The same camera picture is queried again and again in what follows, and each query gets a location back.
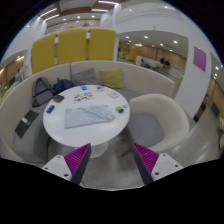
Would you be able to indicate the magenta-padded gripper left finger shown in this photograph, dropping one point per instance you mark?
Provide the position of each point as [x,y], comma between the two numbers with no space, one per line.
[77,159]

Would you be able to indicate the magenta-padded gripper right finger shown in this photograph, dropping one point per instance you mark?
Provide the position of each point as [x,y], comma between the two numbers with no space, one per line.
[146,158]

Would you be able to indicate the light blue towel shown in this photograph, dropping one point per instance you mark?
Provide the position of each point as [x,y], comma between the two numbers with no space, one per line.
[88,116]

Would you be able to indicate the white round armchair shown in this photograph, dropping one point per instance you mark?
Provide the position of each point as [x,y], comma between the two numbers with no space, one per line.
[166,110]

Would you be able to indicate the blue rectangular box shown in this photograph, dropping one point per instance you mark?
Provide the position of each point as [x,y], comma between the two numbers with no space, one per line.
[50,109]

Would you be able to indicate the colourful sticker sheet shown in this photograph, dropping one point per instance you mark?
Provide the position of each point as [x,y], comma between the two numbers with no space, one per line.
[84,97]

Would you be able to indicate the dark grey laptop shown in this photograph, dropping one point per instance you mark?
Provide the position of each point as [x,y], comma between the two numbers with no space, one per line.
[29,119]

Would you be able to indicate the black wallet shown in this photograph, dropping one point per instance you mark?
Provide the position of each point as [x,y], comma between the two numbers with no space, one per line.
[58,98]

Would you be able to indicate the blue card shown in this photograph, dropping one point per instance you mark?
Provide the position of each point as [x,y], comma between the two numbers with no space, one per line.
[84,88]

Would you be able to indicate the white flat box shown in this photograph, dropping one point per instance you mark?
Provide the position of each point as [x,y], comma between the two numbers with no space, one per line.
[112,94]

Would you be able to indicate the small white and blue box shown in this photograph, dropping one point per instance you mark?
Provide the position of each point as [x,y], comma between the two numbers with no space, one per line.
[100,88]

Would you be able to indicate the dark blue bag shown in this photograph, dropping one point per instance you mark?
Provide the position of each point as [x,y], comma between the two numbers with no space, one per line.
[62,86]

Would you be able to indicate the grey backpack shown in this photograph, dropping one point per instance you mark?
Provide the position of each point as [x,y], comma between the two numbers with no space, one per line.
[41,90]

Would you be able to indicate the curved beige sofa bench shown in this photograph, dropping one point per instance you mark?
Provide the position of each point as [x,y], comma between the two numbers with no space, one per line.
[140,78]

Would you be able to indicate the grey cushion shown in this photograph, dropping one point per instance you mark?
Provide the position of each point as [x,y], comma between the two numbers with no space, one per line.
[85,77]

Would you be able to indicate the yellow-green cushion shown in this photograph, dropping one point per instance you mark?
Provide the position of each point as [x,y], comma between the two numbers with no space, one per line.
[112,78]

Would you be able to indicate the person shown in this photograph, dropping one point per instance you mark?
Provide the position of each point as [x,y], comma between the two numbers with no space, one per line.
[167,62]
[162,60]

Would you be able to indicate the yellow acoustic panel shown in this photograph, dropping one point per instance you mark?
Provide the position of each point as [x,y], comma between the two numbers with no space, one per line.
[71,46]
[101,44]
[43,53]

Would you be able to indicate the ceiling lights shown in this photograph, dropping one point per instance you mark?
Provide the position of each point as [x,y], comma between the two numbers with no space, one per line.
[108,2]

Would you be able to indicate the white table pedestal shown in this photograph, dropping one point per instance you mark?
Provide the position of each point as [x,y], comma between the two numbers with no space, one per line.
[99,150]

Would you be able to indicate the purple wall poster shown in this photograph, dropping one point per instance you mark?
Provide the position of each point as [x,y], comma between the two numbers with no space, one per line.
[200,58]

